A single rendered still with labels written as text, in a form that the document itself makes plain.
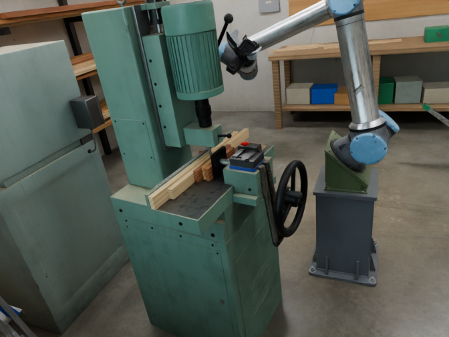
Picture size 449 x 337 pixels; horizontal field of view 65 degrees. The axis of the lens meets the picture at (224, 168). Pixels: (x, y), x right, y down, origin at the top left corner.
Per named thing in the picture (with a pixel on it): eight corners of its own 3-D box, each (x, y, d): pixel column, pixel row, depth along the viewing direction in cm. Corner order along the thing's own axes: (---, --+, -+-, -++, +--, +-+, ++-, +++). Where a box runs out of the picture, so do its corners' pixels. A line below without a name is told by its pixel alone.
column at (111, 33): (165, 192, 148) (121, 7, 116) (127, 184, 159) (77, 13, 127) (195, 169, 164) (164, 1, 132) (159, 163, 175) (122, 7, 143)
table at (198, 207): (226, 243, 106) (223, 227, 104) (151, 222, 122) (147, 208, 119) (295, 159, 151) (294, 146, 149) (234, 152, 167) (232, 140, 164)
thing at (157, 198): (155, 210, 118) (152, 197, 115) (151, 208, 119) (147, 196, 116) (239, 141, 162) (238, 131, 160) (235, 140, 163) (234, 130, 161)
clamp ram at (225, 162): (230, 179, 129) (227, 157, 125) (213, 176, 133) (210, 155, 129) (241, 168, 136) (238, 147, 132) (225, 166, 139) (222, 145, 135)
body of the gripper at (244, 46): (244, 33, 144) (246, 45, 156) (232, 49, 145) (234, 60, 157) (259, 43, 143) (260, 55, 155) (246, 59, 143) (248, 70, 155)
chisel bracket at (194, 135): (215, 151, 134) (212, 130, 130) (186, 148, 141) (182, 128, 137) (224, 144, 139) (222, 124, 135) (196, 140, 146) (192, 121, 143)
